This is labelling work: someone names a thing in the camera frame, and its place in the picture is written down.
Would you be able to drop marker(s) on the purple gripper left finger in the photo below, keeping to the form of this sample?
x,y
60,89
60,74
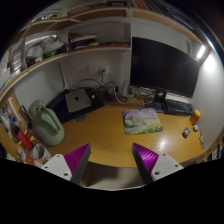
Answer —
x,y
71,166

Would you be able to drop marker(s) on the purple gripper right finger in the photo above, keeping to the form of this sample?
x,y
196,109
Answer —
x,y
153,166

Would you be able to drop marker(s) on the floral mouse pad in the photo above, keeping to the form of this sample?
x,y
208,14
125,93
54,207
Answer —
x,y
141,121

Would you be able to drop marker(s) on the black box under computer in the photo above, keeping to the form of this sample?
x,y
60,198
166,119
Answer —
x,y
59,106

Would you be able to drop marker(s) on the black computer monitor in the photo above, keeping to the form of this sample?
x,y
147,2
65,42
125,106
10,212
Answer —
x,y
162,67

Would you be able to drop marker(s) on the white mug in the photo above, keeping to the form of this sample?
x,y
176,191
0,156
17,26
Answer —
x,y
39,152

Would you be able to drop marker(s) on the green watering can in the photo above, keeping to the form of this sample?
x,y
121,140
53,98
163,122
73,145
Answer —
x,y
46,124

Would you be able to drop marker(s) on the red bottle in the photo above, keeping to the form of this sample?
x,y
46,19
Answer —
x,y
22,137

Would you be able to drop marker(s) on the small white round object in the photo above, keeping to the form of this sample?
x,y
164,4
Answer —
x,y
195,128

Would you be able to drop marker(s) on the black keyboard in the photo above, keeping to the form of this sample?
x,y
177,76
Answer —
x,y
174,107

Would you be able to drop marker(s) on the orange pill bottle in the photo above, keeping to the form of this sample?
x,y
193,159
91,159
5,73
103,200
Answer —
x,y
195,116

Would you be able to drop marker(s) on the silver mac mini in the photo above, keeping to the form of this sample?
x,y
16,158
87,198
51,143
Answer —
x,y
77,100

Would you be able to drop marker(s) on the white wall socket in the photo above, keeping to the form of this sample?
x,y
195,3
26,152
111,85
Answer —
x,y
98,68

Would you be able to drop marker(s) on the wooden wall shelf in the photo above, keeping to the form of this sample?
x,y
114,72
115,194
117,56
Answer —
x,y
62,27

